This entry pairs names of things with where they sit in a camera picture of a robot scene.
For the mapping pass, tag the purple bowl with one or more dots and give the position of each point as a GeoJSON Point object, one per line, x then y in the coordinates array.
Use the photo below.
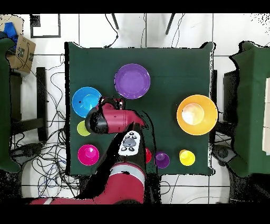
{"type": "Point", "coordinates": [132, 81]}

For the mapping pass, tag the large blue bowl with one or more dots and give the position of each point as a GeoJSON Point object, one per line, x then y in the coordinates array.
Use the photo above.
{"type": "Point", "coordinates": [84, 101]}

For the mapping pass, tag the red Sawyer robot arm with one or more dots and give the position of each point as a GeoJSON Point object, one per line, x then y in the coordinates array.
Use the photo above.
{"type": "Point", "coordinates": [118, 120]}

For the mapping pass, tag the pale yellow translucent cup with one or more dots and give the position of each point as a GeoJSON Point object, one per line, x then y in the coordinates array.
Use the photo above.
{"type": "Point", "coordinates": [81, 129]}

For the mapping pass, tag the red cup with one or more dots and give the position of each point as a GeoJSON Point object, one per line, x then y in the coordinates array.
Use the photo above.
{"type": "Point", "coordinates": [148, 156]}

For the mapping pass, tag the small red bowl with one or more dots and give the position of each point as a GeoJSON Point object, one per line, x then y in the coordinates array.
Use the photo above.
{"type": "Point", "coordinates": [88, 155]}

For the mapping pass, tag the dark green tablecloth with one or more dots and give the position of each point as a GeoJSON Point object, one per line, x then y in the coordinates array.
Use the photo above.
{"type": "Point", "coordinates": [168, 61]}

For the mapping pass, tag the purple cup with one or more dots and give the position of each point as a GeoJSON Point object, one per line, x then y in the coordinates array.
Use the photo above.
{"type": "Point", "coordinates": [162, 160]}

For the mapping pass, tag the black metal stand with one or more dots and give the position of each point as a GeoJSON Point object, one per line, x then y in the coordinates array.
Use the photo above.
{"type": "Point", "coordinates": [41, 95]}

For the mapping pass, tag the black tripod leg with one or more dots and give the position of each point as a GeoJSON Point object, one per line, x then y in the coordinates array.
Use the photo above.
{"type": "Point", "coordinates": [115, 21]}
{"type": "Point", "coordinates": [170, 24]}

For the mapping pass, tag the orange yellow cup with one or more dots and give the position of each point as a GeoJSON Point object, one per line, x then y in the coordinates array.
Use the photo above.
{"type": "Point", "coordinates": [187, 158]}

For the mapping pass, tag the black power strip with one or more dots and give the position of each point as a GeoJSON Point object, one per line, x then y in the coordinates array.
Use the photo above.
{"type": "Point", "coordinates": [83, 181]}

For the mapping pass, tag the large orange bowl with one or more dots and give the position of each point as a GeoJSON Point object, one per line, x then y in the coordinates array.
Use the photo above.
{"type": "Point", "coordinates": [207, 124]}

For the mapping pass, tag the black floor device with knob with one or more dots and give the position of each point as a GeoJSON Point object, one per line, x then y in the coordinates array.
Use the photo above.
{"type": "Point", "coordinates": [27, 151]}

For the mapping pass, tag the cardboard box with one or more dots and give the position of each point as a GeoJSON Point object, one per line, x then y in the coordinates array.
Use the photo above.
{"type": "Point", "coordinates": [25, 52]}

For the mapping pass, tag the dark grey floor device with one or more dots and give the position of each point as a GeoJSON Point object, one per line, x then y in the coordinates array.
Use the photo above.
{"type": "Point", "coordinates": [224, 153]}

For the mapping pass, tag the green covered side table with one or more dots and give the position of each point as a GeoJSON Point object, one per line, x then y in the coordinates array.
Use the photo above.
{"type": "Point", "coordinates": [4, 105]}
{"type": "Point", "coordinates": [251, 95]}

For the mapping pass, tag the flat cardboard sheet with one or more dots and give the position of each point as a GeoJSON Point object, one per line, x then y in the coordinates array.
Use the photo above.
{"type": "Point", "coordinates": [18, 21]}

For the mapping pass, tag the blue bag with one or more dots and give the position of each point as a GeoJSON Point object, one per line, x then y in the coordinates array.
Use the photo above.
{"type": "Point", "coordinates": [9, 28]}

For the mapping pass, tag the white boxes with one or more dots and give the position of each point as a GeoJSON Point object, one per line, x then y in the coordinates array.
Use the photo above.
{"type": "Point", "coordinates": [267, 118]}

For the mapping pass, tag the black square floor frame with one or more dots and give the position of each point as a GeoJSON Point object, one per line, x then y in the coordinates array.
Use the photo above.
{"type": "Point", "coordinates": [45, 36]}

